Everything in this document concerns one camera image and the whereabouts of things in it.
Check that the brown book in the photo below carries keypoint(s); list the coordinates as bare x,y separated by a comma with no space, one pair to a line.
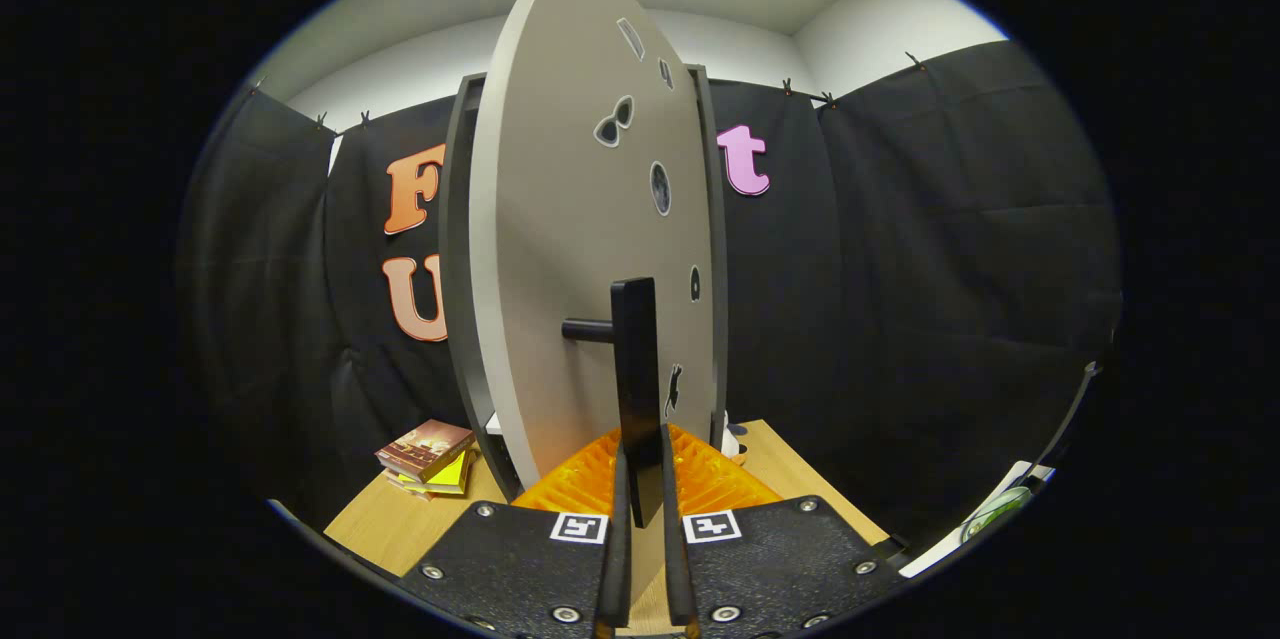
425,444

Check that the yellow book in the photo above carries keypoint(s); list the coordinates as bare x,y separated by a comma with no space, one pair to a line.
455,474

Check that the white board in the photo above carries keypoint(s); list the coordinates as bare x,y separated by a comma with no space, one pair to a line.
950,544

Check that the beige shoe cabinet door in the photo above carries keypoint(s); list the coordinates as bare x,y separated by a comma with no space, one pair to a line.
560,219

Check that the black backdrop cloth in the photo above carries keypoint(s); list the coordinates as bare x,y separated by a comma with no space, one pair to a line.
900,269

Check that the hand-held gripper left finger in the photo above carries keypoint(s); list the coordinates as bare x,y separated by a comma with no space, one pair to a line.
615,539

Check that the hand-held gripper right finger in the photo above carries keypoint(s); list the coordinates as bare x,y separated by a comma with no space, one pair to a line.
675,549

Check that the dark grey shoe cabinet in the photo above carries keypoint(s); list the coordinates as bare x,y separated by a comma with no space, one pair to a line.
455,269

